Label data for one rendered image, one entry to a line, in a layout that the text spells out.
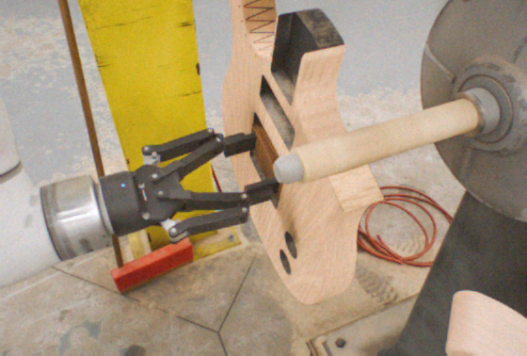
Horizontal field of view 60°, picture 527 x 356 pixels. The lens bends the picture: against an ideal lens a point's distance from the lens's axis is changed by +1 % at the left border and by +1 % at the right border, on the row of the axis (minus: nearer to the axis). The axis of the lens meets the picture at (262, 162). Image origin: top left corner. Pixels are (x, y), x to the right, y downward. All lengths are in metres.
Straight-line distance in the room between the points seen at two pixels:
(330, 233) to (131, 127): 1.00
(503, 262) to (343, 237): 0.37
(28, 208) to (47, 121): 2.15
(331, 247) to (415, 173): 1.76
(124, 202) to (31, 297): 1.43
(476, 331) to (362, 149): 0.16
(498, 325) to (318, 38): 0.27
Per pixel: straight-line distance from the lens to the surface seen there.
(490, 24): 0.49
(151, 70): 1.32
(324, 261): 0.52
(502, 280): 0.85
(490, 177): 0.54
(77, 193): 0.54
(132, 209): 0.54
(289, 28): 0.48
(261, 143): 0.59
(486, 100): 0.47
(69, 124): 2.62
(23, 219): 0.54
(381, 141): 0.41
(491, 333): 0.36
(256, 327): 1.70
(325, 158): 0.38
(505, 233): 0.79
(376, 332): 1.40
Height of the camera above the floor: 1.52
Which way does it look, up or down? 44 degrees down
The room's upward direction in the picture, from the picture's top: straight up
